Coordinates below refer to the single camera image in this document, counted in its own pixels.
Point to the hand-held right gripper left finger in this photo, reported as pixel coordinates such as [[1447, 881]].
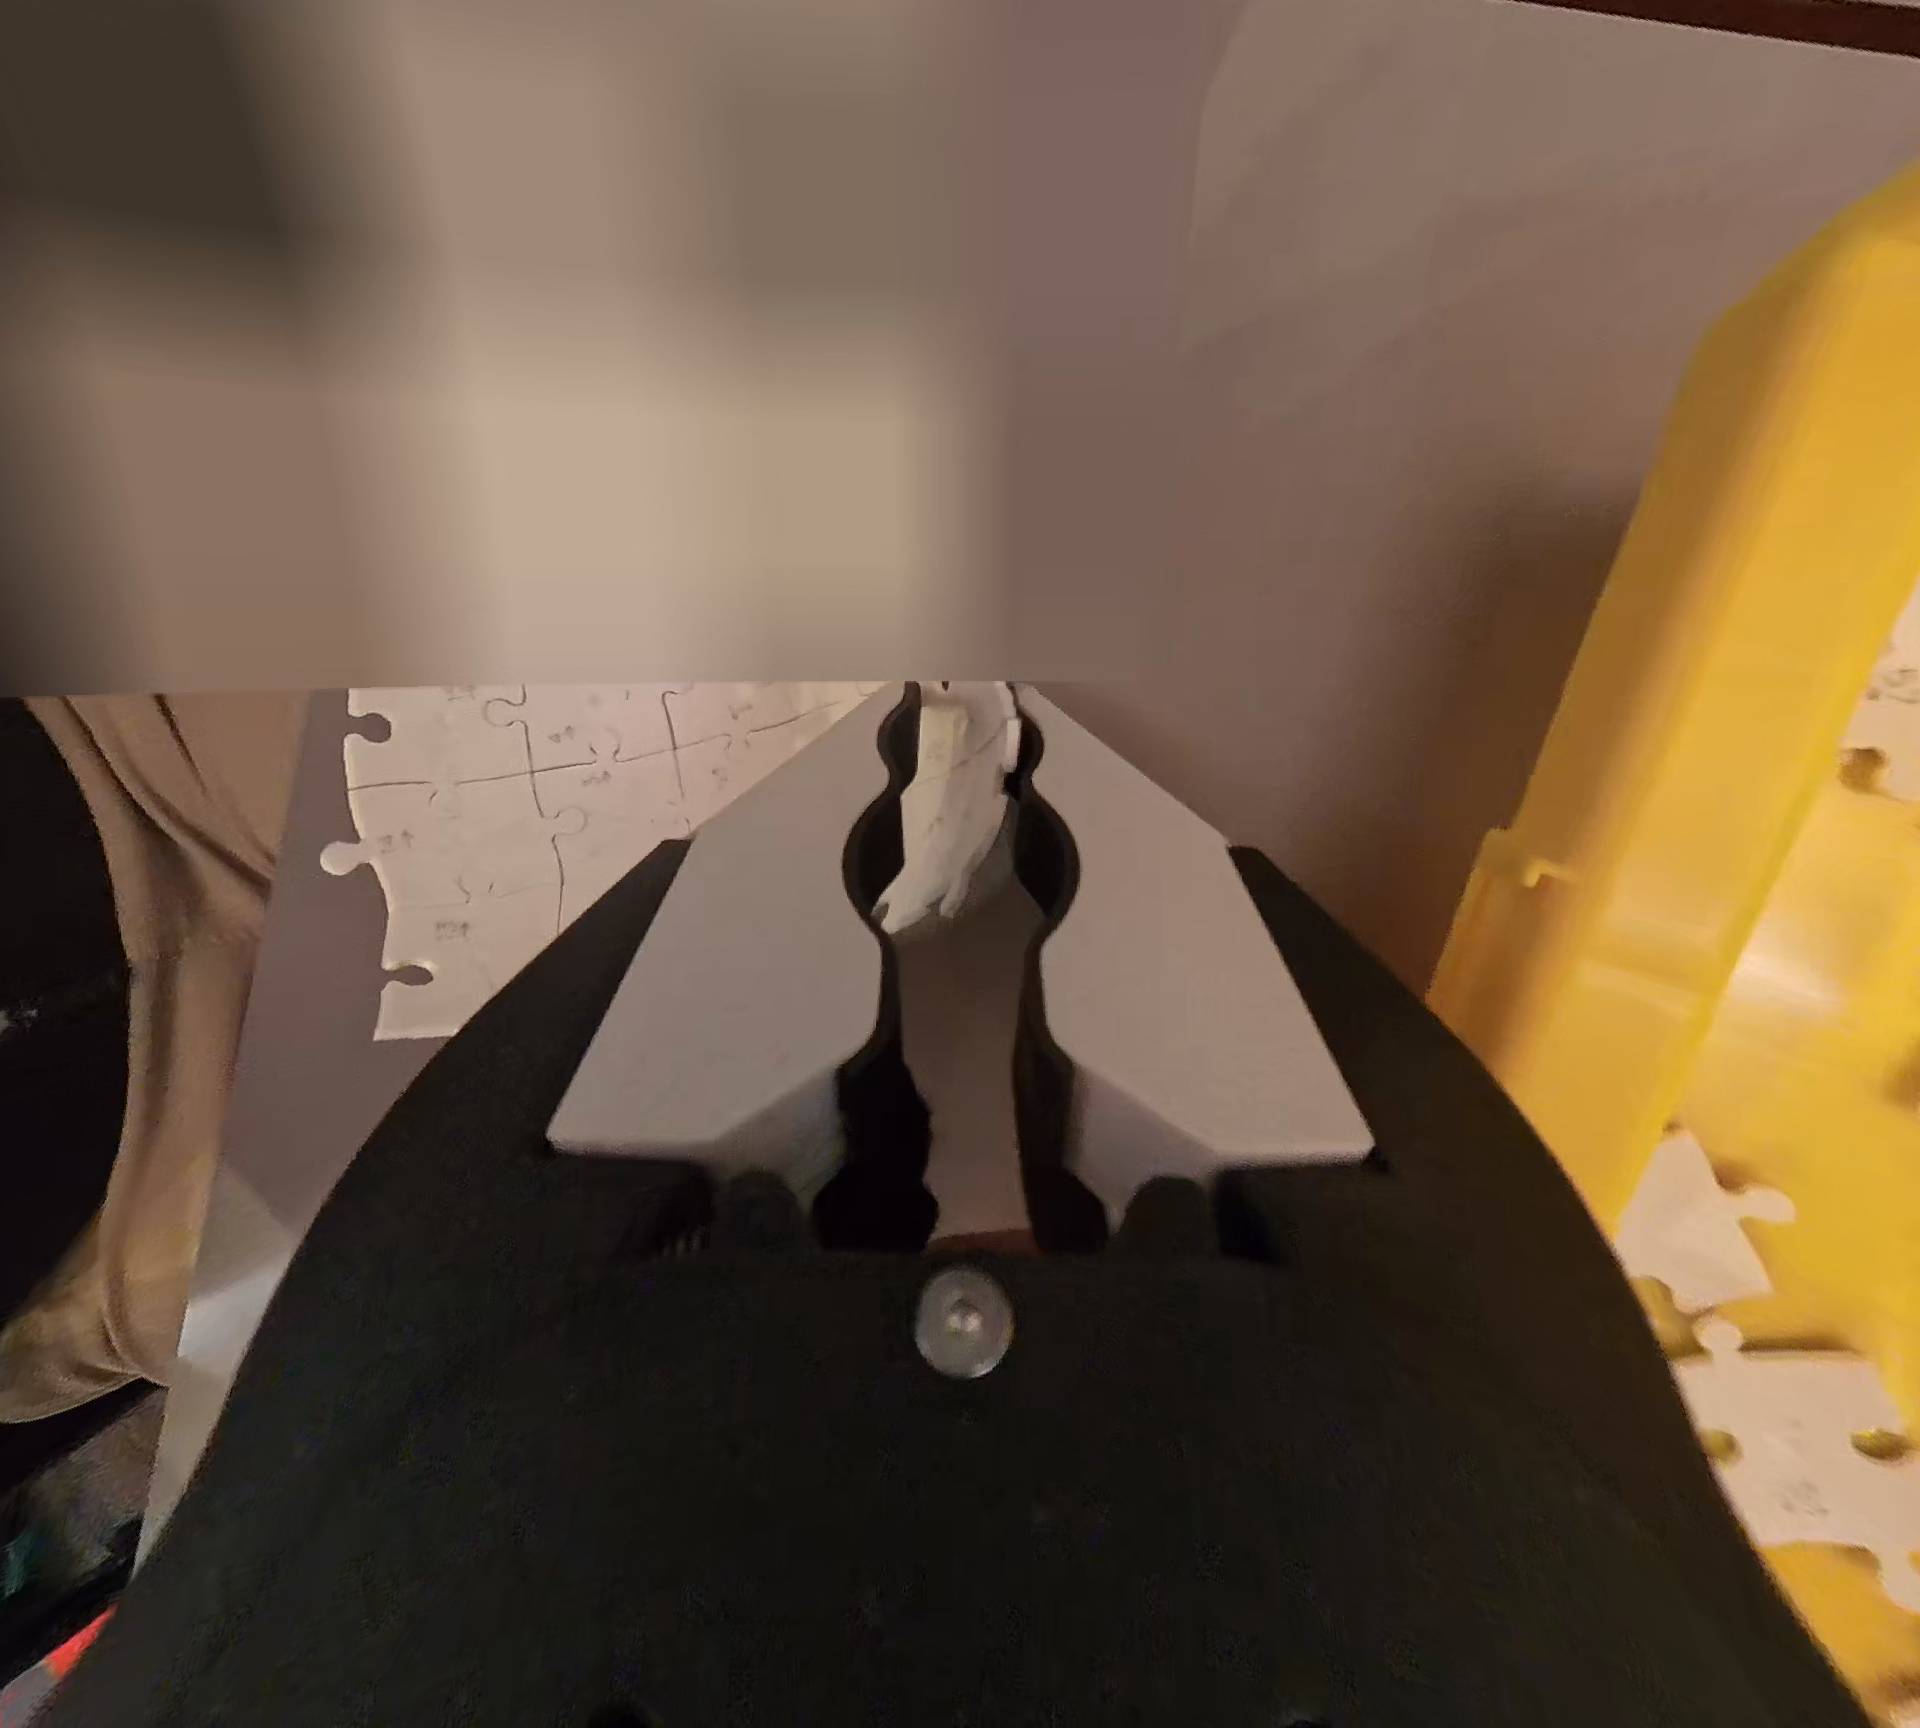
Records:
[[720, 993]]

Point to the heap of white puzzle pieces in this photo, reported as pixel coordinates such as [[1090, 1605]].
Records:
[[1799, 1427]]

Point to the assembled white puzzle ball section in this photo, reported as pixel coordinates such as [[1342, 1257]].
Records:
[[482, 841]]

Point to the person's black top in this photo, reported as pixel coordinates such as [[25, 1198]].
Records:
[[52, 978]]

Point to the white puzzle piece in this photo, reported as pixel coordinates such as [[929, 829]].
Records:
[[952, 798]]

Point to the yellow plastic bin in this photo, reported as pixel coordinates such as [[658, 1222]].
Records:
[[1680, 783]]

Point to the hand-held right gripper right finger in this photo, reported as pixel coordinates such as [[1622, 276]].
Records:
[[1200, 993]]

